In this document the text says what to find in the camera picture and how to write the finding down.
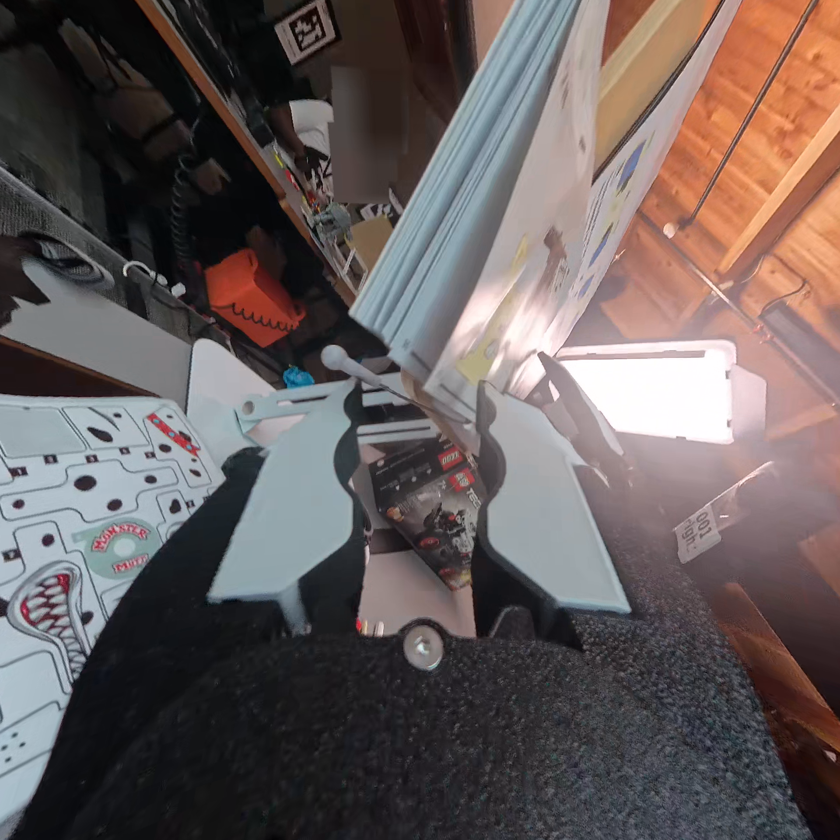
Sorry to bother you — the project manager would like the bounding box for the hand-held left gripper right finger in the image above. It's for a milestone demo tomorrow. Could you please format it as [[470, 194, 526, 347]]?
[[471, 382, 632, 637]]

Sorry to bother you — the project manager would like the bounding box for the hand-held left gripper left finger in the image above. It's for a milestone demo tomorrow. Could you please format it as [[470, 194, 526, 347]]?
[[206, 379, 368, 635]]

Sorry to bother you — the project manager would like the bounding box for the white task instruction poster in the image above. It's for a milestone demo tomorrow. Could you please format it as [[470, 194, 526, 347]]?
[[558, 0, 746, 368]]

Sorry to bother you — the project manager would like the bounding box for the toy truck set box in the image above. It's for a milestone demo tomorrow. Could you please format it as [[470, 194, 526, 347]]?
[[367, 436, 490, 592]]

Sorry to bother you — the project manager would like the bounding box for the white light panel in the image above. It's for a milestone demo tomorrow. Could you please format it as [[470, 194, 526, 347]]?
[[554, 338, 769, 447]]

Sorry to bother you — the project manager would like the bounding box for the printed sticker sheet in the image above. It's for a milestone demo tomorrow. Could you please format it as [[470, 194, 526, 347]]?
[[0, 394, 227, 821]]

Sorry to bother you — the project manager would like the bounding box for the orange bag black trim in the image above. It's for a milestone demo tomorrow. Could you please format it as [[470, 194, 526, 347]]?
[[197, 248, 307, 349]]

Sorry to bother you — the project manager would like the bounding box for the wood-edged table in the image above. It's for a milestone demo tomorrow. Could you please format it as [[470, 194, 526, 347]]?
[[0, 259, 194, 400]]

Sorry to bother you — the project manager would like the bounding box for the beige chair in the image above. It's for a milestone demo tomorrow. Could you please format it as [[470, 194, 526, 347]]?
[[346, 215, 396, 271]]

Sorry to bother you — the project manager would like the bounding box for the instruction booklet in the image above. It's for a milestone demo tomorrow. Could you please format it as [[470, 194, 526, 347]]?
[[351, 0, 611, 421]]

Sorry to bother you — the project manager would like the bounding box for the black white marker sign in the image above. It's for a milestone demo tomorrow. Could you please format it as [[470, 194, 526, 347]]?
[[272, 0, 343, 67]]

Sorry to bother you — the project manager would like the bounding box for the white metal frame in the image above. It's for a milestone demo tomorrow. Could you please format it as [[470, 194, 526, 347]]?
[[327, 241, 370, 294]]

